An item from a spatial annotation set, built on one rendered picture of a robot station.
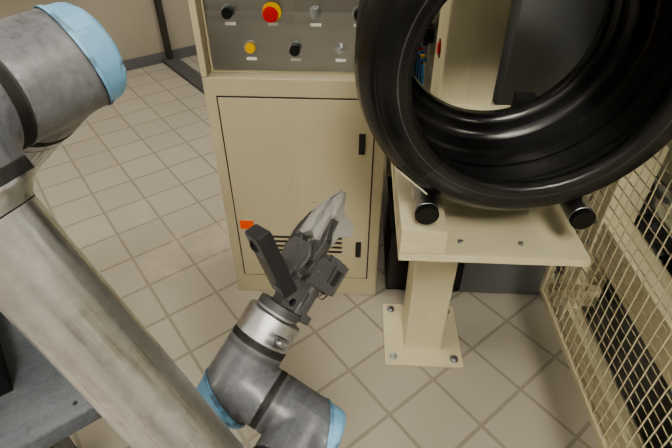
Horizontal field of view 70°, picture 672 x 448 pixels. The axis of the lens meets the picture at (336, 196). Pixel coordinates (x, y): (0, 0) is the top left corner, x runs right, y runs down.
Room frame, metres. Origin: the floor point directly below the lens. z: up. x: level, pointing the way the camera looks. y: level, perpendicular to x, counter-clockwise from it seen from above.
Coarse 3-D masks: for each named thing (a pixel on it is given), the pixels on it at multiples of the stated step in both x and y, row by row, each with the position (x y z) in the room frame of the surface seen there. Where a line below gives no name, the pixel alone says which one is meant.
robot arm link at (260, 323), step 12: (252, 300) 0.49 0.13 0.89; (252, 312) 0.47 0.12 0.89; (264, 312) 0.46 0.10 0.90; (240, 324) 0.46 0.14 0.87; (252, 324) 0.45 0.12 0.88; (264, 324) 0.45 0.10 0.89; (276, 324) 0.45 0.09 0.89; (288, 324) 0.46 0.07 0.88; (252, 336) 0.44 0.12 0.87; (264, 336) 0.44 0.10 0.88; (276, 336) 0.44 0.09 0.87; (288, 336) 0.45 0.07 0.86; (276, 348) 0.43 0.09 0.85; (288, 348) 0.45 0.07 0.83
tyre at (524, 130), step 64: (384, 0) 0.71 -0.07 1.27; (640, 0) 0.91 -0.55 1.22; (384, 64) 0.68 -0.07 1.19; (640, 64) 0.87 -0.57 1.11; (384, 128) 0.69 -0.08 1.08; (448, 128) 0.93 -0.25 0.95; (512, 128) 0.93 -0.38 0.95; (576, 128) 0.88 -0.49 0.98; (640, 128) 0.67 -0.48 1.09; (448, 192) 0.68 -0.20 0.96; (512, 192) 0.66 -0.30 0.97; (576, 192) 0.66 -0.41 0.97
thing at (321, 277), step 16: (304, 240) 0.56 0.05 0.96; (288, 256) 0.55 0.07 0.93; (304, 256) 0.52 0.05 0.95; (304, 272) 0.51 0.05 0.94; (320, 272) 0.52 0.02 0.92; (336, 272) 0.53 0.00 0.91; (304, 288) 0.51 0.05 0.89; (320, 288) 0.51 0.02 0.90; (336, 288) 0.52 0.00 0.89; (272, 304) 0.48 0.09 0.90; (288, 304) 0.49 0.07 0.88; (304, 304) 0.50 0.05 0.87; (288, 320) 0.46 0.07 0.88; (304, 320) 0.49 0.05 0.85
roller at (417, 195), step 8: (416, 192) 0.74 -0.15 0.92; (416, 200) 0.71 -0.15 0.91; (424, 200) 0.70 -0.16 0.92; (432, 200) 0.70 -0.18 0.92; (416, 208) 0.70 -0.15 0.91; (424, 208) 0.68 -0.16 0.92; (432, 208) 0.68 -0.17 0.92; (416, 216) 0.69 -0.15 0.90; (424, 216) 0.68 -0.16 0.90; (432, 216) 0.68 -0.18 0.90
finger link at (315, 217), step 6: (336, 192) 0.62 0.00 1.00; (330, 198) 0.61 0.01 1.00; (324, 204) 0.61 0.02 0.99; (318, 210) 0.60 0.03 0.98; (324, 210) 0.60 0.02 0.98; (312, 216) 0.60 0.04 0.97; (318, 216) 0.59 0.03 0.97; (306, 222) 0.60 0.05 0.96; (312, 222) 0.59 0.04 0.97; (318, 222) 0.59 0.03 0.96; (300, 228) 0.59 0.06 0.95; (306, 228) 0.58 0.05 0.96; (312, 228) 0.58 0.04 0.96; (306, 234) 0.58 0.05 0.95; (312, 234) 0.58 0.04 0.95
